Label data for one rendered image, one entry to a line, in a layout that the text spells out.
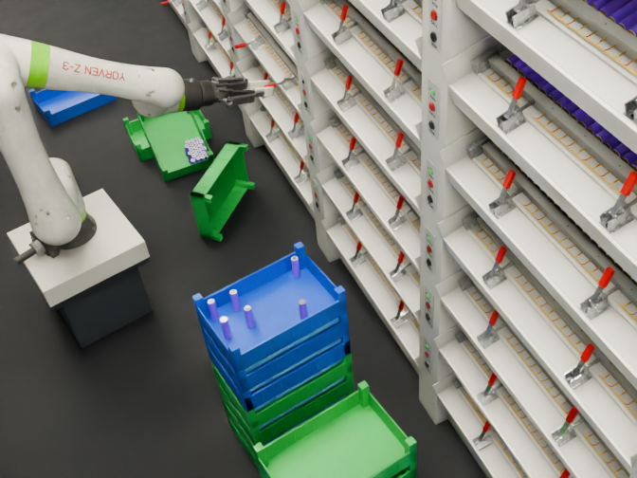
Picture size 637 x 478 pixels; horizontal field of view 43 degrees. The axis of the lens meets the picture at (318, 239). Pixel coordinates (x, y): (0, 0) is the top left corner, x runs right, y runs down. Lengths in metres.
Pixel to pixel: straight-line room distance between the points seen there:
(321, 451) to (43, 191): 0.94
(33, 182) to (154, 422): 0.77
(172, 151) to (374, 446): 1.67
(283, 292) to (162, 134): 1.39
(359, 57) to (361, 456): 0.91
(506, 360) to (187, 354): 1.12
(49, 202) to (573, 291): 1.34
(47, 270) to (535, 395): 1.39
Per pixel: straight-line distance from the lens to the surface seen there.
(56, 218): 2.21
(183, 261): 2.81
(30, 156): 2.10
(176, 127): 3.26
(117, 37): 4.09
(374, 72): 1.87
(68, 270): 2.41
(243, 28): 2.87
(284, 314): 1.95
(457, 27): 1.45
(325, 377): 2.08
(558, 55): 1.22
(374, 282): 2.43
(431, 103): 1.57
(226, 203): 2.98
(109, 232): 2.48
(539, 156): 1.34
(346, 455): 1.90
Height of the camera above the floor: 1.97
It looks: 45 degrees down
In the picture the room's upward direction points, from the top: 7 degrees counter-clockwise
